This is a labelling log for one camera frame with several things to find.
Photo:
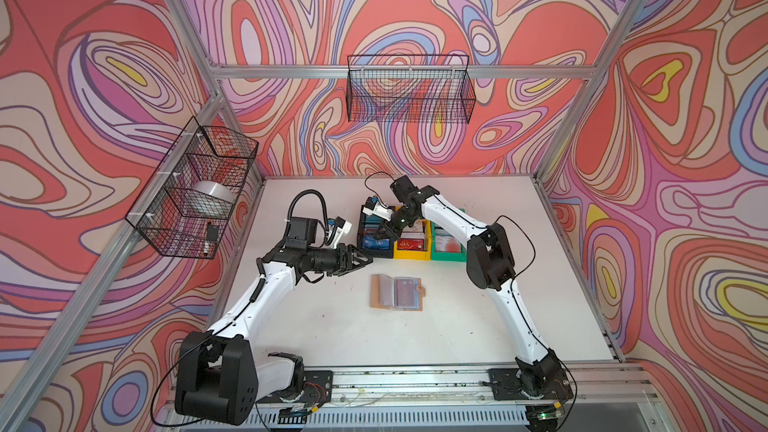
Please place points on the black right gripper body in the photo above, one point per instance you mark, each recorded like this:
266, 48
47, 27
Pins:
402, 218

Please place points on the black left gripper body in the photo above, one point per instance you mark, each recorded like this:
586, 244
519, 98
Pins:
325, 261

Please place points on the red card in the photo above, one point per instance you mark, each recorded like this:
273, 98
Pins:
411, 244

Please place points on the blue VIP card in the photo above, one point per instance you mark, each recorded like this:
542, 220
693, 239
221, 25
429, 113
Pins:
370, 243

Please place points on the tan card holder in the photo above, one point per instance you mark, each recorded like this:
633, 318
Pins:
396, 293

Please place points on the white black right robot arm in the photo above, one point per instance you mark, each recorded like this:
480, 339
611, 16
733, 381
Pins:
490, 266

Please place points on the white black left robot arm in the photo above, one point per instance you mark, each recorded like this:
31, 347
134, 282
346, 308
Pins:
219, 376

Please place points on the black plastic bin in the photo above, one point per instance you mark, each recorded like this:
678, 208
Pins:
367, 227

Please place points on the yellow plastic bin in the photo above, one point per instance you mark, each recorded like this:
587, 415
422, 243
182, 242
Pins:
421, 229

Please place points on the green plastic bin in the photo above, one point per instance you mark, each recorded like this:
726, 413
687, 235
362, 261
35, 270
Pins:
445, 247

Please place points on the white tape roll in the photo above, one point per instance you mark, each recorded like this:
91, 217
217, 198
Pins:
215, 190

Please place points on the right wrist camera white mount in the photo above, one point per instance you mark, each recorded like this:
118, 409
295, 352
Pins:
375, 207

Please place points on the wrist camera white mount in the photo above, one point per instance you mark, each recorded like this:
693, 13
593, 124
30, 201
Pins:
338, 228
375, 207

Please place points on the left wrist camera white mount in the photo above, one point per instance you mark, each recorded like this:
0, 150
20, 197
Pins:
338, 228

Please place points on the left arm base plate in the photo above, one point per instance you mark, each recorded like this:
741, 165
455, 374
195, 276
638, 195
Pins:
316, 389

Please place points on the back wire basket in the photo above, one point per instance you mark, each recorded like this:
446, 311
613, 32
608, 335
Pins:
409, 88

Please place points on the wire basket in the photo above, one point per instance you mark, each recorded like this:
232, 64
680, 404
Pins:
409, 88
169, 215

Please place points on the left wire basket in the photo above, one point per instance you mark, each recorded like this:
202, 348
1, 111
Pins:
169, 215

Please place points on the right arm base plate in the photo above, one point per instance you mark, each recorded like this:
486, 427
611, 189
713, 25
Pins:
514, 384

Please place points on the aluminium rail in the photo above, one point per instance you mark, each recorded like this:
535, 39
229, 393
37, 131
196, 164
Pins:
609, 397

